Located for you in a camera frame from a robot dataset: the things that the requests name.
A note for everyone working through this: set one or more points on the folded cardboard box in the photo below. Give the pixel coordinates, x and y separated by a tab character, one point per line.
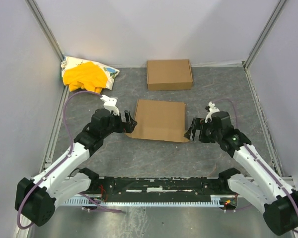
169	75

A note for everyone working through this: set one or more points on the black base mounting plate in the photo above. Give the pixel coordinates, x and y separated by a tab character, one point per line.
171	189

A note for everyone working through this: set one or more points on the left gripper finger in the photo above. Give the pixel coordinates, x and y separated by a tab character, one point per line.
128	118
129	126

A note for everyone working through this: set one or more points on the right aluminium corner post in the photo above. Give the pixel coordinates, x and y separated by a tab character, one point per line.
264	33

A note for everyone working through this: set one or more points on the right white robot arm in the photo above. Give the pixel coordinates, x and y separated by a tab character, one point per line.
276	199

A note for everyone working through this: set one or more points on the aluminium corner post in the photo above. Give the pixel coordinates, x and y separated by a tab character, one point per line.
264	33
37	13

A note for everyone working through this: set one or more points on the cardboard box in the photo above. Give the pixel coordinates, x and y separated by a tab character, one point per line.
160	120
169	75

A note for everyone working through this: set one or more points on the yellow cloth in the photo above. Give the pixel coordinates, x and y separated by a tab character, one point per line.
86	76

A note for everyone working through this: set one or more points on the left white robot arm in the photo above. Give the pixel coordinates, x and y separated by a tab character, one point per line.
38	198

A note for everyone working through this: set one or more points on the slotted cable duct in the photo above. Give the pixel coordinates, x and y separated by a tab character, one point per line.
82	201

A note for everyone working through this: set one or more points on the left aluminium corner post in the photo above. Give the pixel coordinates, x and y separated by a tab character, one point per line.
37	13

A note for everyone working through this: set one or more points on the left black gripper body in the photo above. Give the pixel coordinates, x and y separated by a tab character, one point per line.
123	123

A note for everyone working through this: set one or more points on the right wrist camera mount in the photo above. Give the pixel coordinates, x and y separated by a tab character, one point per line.
211	109

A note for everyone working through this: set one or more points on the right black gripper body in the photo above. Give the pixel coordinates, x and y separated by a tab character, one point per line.
199	130

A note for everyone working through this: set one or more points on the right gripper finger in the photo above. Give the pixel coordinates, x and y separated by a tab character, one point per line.
196	124
190	134

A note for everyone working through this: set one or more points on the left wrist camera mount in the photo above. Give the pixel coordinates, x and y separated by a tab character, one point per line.
110	104

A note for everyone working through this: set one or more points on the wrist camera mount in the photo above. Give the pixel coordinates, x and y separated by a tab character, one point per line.
110	104
211	109

